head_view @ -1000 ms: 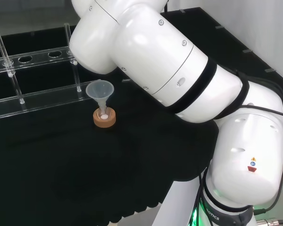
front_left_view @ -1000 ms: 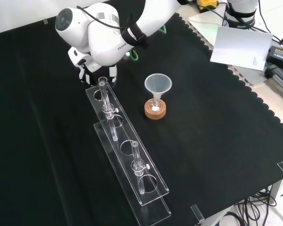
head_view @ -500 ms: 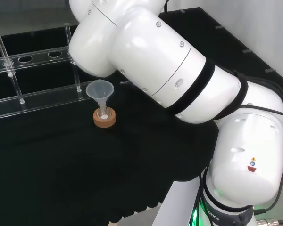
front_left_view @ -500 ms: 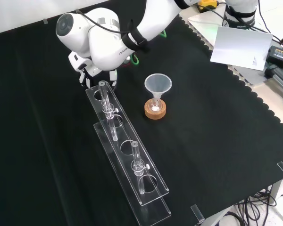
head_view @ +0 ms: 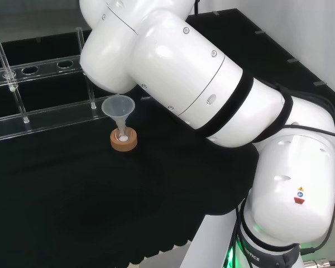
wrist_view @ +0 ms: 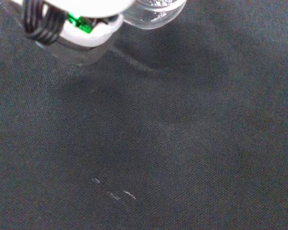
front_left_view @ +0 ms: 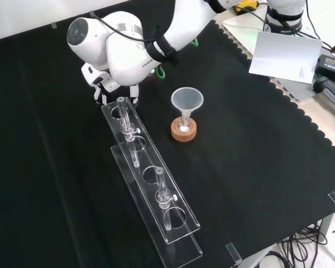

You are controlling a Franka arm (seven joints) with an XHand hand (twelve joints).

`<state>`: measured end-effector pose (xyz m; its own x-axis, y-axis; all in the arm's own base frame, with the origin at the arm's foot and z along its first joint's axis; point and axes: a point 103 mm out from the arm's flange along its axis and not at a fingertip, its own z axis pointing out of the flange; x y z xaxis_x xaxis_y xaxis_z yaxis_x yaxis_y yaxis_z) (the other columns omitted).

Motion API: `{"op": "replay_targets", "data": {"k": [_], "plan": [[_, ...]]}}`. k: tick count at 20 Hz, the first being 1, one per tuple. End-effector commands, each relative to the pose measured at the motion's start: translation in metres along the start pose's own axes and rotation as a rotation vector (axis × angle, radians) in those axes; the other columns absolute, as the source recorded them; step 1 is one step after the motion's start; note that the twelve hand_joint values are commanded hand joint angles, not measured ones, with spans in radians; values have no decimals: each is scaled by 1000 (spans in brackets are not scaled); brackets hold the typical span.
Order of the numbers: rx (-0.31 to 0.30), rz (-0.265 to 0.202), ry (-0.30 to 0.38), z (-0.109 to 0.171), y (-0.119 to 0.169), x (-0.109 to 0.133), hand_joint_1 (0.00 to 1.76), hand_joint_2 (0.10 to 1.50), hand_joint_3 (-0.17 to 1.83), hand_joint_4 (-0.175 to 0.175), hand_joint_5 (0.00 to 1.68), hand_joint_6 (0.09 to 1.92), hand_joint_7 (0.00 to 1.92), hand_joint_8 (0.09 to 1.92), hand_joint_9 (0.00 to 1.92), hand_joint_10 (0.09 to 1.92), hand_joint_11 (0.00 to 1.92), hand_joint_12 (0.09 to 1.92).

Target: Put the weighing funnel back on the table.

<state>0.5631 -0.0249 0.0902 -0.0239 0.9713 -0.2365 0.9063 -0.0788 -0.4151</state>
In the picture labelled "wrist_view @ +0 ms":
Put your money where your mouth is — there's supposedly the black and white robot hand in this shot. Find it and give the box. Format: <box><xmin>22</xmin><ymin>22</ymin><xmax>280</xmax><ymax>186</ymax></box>
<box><xmin>8</xmin><ymin>0</ymin><xmax>136</xmax><ymax>67</ymax></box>

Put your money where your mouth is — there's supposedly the black cloth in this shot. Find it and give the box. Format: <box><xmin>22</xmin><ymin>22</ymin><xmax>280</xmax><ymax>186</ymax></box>
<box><xmin>0</xmin><ymin>0</ymin><xmax>288</xmax><ymax>230</ymax></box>

